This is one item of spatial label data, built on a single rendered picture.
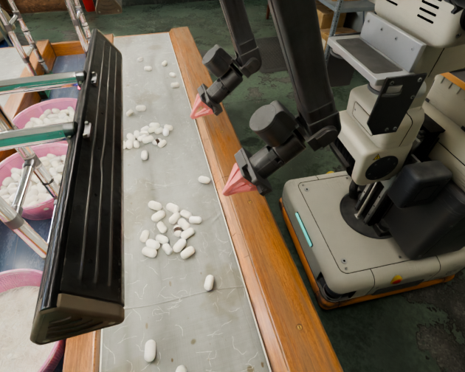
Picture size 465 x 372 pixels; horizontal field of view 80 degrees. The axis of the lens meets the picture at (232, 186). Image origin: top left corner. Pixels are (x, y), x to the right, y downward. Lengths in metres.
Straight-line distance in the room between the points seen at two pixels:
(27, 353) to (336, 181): 1.35
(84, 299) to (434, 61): 0.83
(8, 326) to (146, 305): 0.27
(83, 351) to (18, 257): 0.38
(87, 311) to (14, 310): 0.50
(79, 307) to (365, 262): 1.15
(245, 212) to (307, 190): 0.77
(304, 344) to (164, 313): 0.28
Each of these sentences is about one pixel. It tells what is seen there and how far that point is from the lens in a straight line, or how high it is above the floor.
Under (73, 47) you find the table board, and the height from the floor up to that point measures 0.71.
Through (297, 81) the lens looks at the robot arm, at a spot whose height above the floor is 1.12.
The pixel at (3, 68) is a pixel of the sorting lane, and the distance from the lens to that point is 1.77.
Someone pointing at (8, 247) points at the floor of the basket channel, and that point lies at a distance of 0.96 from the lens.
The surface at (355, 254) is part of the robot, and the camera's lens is 1.30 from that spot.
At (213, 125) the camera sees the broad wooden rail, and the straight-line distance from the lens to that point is 0.98.
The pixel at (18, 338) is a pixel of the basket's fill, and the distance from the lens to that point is 0.74.
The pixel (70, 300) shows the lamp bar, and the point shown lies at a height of 1.10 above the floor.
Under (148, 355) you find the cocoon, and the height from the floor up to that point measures 0.76.
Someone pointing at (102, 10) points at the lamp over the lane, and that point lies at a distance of 1.12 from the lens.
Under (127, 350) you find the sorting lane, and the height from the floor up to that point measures 0.74.
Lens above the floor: 1.33
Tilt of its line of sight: 48 degrees down
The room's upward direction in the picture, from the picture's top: straight up
